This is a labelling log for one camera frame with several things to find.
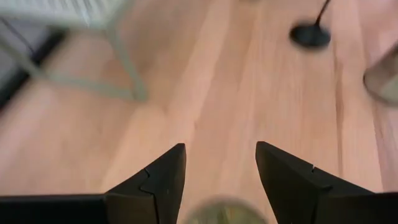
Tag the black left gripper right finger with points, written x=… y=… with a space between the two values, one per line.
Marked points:
x=286 y=186

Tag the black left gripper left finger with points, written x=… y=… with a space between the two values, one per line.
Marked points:
x=161 y=186

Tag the silver metal candle cup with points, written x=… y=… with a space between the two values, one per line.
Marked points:
x=224 y=213
x=385 y=81

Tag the black stemmed candlestick holder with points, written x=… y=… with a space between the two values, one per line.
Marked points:
x=311 y=35

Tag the pale green perforated metal shelf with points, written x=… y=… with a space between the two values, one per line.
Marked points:
x=126 y=62

